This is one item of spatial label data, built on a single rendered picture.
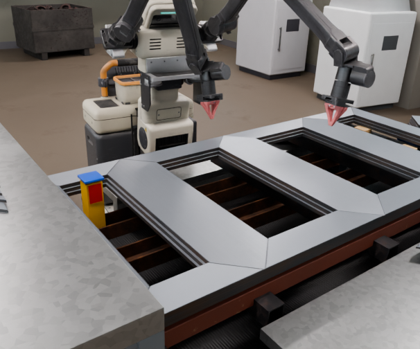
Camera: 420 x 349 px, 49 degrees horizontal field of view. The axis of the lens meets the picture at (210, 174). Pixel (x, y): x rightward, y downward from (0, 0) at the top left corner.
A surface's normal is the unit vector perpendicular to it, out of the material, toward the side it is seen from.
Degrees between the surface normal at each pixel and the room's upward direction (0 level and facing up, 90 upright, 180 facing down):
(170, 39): 98
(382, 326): 0
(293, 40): 90
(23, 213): 0
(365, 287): 0
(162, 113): 98
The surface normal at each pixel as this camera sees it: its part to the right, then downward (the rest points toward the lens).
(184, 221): 0.03, -0.90
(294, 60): 0.55, 0.37
